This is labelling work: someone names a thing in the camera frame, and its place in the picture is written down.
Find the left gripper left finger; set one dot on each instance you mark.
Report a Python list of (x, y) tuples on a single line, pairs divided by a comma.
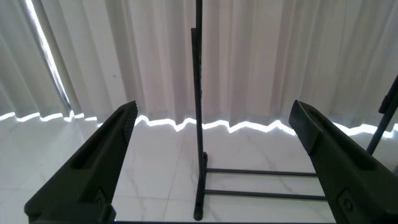
[(102, 174)]

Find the black clothes rack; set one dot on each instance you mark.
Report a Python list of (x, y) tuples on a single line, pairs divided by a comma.
[(199, 93)]

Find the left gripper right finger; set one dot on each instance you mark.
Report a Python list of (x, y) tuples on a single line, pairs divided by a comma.
[(339, 189)]

